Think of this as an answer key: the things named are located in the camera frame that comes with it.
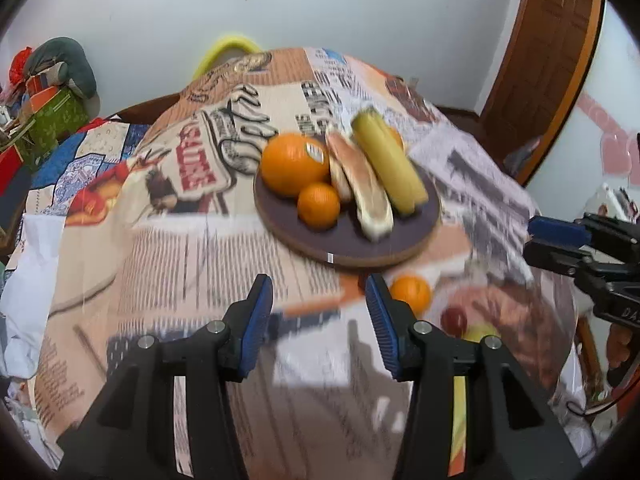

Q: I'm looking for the orange box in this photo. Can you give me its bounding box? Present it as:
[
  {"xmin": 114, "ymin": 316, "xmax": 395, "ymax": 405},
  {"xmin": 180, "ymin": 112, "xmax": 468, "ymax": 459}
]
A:
[{"xmin": 21, "ymin": 85, "xmax": 69, "ymax": 115}]

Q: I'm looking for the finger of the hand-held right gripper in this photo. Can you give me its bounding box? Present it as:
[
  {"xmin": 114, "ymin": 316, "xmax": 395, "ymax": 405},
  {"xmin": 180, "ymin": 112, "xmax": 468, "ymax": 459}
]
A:
[
  {"xmin": 527, "ymin": 214, "xmax": 640, "ymax": 267},
  {"xmin": 522, "ymin": 240, "xmax": 608, "ymax": 286}
]

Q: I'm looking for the white heart print wardrobe door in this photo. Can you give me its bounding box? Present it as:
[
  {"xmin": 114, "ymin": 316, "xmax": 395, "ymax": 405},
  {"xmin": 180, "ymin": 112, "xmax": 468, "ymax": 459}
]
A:
[{"xmin": 520, "ymin": 0, "xmax": 640, "ymax": 241}]

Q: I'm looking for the large orange with sticker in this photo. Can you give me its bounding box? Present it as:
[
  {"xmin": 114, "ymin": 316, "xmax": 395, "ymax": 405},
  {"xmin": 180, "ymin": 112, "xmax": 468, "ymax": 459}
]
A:
[{"xmin": 260, "ymin": 132, "xmax": 331, "ymax": 198}]

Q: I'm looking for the dark purple plate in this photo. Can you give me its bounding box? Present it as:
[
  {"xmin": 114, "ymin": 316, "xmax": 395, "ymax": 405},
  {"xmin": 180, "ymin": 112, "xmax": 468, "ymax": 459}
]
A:
[{"xmin": 253, "ymin": 135, "xmax": 442, "ymax": 266}]

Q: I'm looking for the person's right hand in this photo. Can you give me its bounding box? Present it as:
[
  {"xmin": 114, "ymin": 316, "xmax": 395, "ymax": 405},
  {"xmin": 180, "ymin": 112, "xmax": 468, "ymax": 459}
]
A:
[{"xmin": 606, "ymin": 321, "xmax": 639, "ymax": 377}]

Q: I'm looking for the red box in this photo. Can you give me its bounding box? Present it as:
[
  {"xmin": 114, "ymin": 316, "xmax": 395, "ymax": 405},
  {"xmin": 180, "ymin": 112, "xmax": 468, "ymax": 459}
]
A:
[{"xmin": 0, "ymin": 150, "xmax": 32, "ymax": 197}]

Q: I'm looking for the red plastic bag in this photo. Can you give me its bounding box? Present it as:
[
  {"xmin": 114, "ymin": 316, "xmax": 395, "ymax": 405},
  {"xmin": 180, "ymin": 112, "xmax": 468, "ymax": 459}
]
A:
[{"xmin": 10, "ymin": 46, "xmax": 34, "ymax": 84}]

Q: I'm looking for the red jujube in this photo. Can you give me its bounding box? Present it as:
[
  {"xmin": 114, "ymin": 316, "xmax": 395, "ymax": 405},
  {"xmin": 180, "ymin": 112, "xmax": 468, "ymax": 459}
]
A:
[{"xmin": 440, "ymin": 307, "xmax": 470, "ymax": 336}]

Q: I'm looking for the blue patchwork quilt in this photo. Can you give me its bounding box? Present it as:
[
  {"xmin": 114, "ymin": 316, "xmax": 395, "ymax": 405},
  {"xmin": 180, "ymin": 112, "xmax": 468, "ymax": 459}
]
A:
[{"xmin": 25, "ymin": 117, "xmax": 152, "ymax": 212}]

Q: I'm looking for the brown wooden door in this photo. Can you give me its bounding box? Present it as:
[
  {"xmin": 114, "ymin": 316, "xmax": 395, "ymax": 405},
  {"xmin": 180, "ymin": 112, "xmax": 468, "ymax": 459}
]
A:
[{"xmin": 479, "ymin": 0, "xmax": 606, "ymax": 187}]

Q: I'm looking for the small tangerine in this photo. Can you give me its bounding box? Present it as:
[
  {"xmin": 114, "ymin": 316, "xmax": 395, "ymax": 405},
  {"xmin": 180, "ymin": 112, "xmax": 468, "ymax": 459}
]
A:
[
  {"xmin": 297, "ymin": 182, "xmax": 341, "ymax": 229},
  {"xmin": 389, "ymin": 275, "xmax": 432, "ymax": 314}
]

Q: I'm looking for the large corn piece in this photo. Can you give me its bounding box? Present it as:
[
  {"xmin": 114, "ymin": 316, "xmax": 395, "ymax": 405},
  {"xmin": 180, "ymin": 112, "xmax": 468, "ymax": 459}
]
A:
[{"xmin": 350, "ymin": 107, "xmax": 429, "ymax": 217}]

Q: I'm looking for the dark wooden bed frame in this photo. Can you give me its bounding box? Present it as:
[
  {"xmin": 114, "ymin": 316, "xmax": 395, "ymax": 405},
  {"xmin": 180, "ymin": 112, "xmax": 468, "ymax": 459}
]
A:
[{"xmin": 107, "ymin": 91, "xmax": 189, "ymax": 126}]

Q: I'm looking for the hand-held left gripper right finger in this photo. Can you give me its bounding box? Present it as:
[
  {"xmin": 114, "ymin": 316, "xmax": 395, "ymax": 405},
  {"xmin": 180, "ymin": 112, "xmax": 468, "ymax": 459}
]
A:
[{"xmin": 365, "ymin": 274, "xmax": 583, "ymax": 480}]

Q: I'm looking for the white cloth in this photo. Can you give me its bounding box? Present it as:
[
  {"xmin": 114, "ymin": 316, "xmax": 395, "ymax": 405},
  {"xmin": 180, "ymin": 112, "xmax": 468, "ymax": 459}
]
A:
[{"xmin": 0, "ymin": 214, "xmax": 67, "ymax": 382}]

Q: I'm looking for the newspaper print blanket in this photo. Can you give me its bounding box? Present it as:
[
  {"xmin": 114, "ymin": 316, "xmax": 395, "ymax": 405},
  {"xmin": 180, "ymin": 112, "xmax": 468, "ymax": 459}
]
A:
[{"xmin": 30, "ymin": 47, "xmax": 601, "ymax": 480}]

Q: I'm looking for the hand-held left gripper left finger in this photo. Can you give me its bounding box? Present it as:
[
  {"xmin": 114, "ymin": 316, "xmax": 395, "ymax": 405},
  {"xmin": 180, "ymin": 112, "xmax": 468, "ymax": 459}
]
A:
[{"xmin": 56, "ymin": 274, "xmax": 275, "ymax": 480}]

